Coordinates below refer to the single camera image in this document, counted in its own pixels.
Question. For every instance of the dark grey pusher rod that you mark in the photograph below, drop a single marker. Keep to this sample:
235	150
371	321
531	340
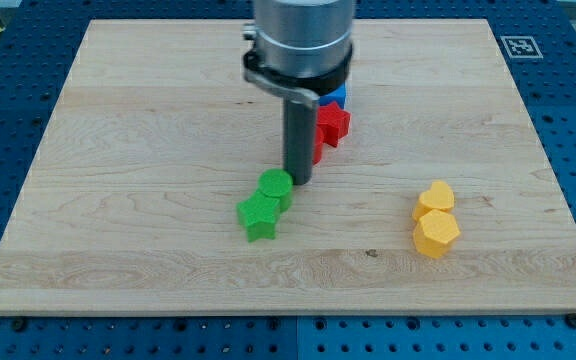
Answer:
299	128

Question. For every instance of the green circle block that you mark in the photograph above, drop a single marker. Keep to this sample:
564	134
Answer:
277	183

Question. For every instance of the yellow heart block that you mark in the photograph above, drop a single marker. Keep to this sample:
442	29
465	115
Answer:
439	196

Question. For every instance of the blue block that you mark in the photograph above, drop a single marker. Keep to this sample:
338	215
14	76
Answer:
337	96

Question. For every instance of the yellow hexagon block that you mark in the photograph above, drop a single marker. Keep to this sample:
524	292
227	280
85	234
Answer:
434	233

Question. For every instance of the light wooden board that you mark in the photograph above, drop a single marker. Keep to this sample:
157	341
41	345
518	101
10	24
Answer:
129	206

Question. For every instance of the red star block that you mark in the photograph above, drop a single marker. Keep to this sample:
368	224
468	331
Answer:
334	122

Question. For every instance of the green star block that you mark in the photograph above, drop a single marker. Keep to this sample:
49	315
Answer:
259	215

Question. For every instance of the white fiducial marker tag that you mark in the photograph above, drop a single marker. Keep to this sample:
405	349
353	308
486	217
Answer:
521	47

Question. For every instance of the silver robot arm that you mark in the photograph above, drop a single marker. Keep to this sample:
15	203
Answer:
304	15

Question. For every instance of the black clamp with metal lever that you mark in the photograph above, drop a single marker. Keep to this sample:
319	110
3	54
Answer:
288	82

